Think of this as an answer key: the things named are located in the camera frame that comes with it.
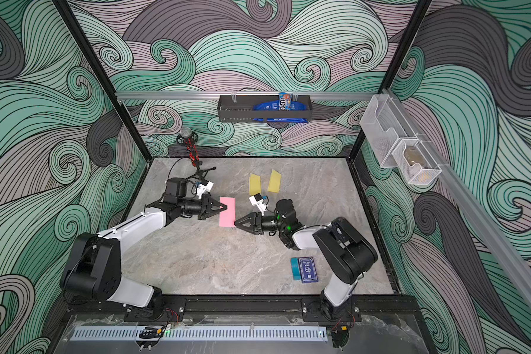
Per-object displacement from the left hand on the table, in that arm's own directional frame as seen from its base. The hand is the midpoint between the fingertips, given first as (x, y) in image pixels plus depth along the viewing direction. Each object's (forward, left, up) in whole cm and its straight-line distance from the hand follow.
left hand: (226, 206), depth 80 cm
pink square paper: (-3, -1, -3) cm, 4 cm away
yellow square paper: (+26, -20, -17) cm, 37 cm away
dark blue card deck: (-18, -31, -16) cm, 39 cm away
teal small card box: (-17, -27, -17) cm, 36 cm away
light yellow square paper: (+23, -10, -16) cm, 30 cm away
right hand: (-6, -4, -3) cm, 8 cm away
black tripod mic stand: (+33, +18, +4) cm, 38 cm away
